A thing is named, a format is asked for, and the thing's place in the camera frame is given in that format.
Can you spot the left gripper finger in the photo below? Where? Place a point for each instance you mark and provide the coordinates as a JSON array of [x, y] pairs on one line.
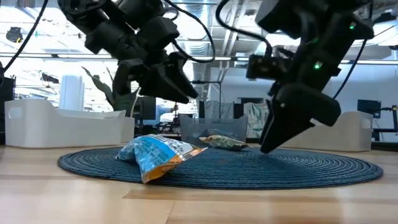
[[161, 84], [185, 77]]

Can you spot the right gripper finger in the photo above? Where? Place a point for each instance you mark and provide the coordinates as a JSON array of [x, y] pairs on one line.
[[283, 130], [269, 118]]

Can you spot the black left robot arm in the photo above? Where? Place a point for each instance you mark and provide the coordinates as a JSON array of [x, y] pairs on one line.
[[102, 34]]

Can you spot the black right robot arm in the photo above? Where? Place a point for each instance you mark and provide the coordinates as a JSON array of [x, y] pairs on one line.
[[329, 25]]

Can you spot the patterned cloth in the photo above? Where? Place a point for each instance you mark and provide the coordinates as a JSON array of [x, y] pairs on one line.
[[256, 119]]

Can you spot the person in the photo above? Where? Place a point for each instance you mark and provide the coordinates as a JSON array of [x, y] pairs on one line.
[[164, 110]]

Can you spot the black monitor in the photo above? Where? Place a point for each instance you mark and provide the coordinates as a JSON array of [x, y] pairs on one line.
[[147, 108], [369, 108]]

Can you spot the black metal rack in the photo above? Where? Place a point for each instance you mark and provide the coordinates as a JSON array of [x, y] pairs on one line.
[[217, 99]]

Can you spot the dark blue round woven mat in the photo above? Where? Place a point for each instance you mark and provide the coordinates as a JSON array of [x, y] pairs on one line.
[[280, 171]]

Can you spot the green snake plant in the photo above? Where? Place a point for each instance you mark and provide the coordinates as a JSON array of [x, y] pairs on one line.
[[119, 102]]

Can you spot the white plastic bin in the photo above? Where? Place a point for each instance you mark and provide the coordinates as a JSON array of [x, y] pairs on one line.
[[342, 133], [62, 127]]

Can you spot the dark clear plastic bin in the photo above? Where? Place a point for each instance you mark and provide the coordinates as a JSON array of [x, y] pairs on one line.
[[192, 129]]

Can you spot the white plant pot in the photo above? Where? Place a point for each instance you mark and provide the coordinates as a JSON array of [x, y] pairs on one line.
[[128, 130]]

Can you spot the blue snack bag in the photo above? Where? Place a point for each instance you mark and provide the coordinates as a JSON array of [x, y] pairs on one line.
[[155, 152]]

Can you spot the black equipment stand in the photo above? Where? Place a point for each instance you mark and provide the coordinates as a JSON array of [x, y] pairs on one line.
[[388, 124]]

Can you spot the white cylinder appliance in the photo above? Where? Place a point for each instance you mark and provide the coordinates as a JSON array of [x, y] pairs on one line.
[[71, 93]]

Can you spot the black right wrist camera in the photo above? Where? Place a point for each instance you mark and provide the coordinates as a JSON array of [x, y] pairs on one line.
[[267, 67]]

